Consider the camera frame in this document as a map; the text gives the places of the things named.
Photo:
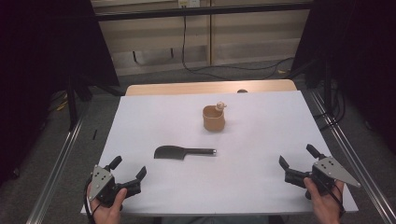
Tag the brown cup with figure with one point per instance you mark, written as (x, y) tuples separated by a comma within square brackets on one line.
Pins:
[(214, 123)]

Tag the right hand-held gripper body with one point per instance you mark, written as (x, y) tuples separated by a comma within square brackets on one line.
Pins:
[(330, 171)]

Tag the black curtain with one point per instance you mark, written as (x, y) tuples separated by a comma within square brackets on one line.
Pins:
[(367, 46), (31, 62)]

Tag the small black stick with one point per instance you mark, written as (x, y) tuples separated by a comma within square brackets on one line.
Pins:
[(94, 134)]

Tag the black horizontal bar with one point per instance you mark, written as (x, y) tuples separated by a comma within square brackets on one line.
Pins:
[(155, 14)]

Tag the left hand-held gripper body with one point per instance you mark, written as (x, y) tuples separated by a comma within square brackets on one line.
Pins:
[(101, 183)]

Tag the aluminium floor rail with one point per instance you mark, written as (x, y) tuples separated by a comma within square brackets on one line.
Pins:
[(358, 168), (53, 180)]

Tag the dark round knob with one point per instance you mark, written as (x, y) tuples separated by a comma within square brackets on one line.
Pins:
[(242, 91)]

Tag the white table cover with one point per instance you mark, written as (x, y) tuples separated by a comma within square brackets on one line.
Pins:
[(249, 174)]

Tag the small yellow scrap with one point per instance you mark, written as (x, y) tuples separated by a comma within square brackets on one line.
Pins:
[(281, 71)]

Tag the black metal stand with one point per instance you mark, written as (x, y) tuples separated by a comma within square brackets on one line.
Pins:
[(72, 105)]

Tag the black comb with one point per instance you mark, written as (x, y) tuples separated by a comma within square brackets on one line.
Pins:
[(169, 152)]

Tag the white wall outlet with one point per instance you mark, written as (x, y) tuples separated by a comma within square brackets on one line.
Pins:
[(188, 3)]

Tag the person's left hand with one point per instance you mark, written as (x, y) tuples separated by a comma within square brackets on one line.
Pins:
[(107, 214)]

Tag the person's right hand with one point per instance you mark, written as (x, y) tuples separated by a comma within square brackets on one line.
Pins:
[(327, 208)]

